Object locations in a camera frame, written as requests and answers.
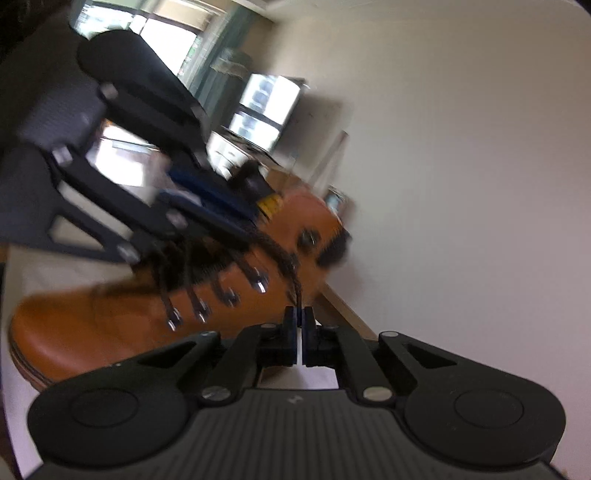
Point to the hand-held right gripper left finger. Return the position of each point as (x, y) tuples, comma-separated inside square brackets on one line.
[(291, 337)]

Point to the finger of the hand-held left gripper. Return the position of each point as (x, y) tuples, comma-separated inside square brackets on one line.
[(221, 221), (217, 191)]

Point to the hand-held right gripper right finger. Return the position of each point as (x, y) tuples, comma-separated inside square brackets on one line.
[(311, 339)]

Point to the dark brown shoelace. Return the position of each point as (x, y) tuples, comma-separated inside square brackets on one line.
[(281, 253)]

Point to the brown leather boot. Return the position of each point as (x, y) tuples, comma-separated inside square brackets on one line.
[(92, 318)]

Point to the person's left forearm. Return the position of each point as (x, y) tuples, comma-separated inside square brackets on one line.
[(27, 27)]

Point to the white wooden television cabinet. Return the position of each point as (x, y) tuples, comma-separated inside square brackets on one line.
[(231, 152)]

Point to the flat screen television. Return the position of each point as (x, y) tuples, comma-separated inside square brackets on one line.
[(268, 106)]

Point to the balcony window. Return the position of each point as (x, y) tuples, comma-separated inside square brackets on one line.
[(171, 41)]

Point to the teal curtain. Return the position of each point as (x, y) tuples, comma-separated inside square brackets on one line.
[(240, 27)]

